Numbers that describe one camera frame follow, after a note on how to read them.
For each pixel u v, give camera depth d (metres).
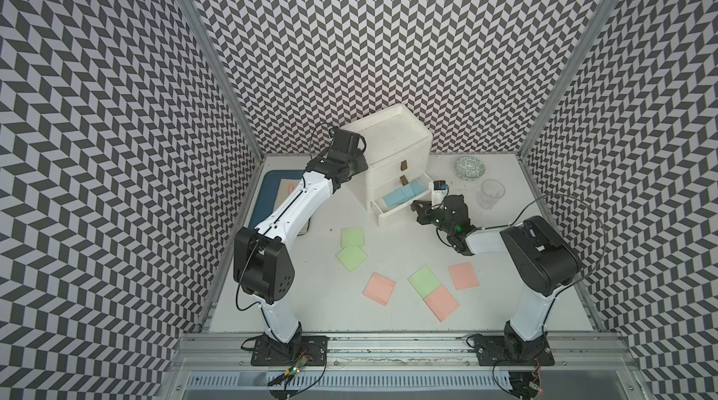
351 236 0.94
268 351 0.67
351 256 0.89
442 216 0.80
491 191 1.02
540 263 0.49
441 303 0.82
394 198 0.95
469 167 1.11
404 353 0.74
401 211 0.92
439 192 0.85
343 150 0.65
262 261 0.45
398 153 0.85
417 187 1.05
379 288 0.85
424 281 0.86
